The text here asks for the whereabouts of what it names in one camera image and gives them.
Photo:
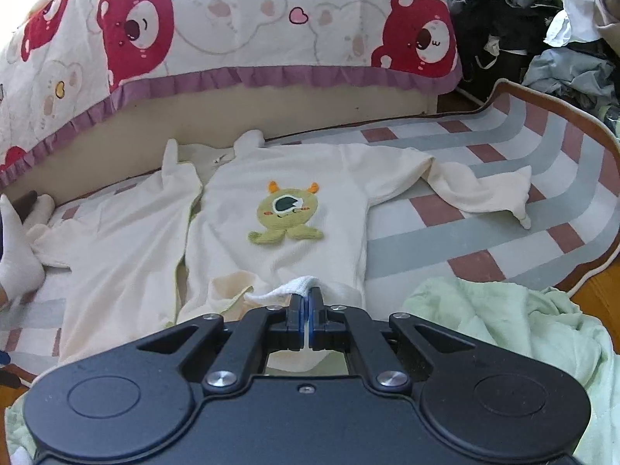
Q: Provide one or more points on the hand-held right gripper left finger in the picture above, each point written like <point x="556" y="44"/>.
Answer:
<point x="299" y="319"/>

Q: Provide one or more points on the checkered play mat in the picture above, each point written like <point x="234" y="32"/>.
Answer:
<point x="484" y="252"/>

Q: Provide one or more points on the light green cloth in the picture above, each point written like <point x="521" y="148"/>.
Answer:
<point x="508" y="329"/>

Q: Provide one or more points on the pile of dark clothes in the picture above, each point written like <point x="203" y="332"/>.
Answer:
<point x="523" y="24"/>

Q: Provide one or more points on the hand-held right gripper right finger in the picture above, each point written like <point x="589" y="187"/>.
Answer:
<point x="317" y="319"/>

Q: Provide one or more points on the cream baby romper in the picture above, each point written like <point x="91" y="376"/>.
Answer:
<point x="227" y="247"/>

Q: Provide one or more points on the bear print quilt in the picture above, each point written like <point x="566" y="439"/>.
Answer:
<point x="232" y="19"/>

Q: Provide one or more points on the person's white socked foot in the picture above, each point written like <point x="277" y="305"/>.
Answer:
<point x="17" y="256"/>
<point x="42" y="207"/>

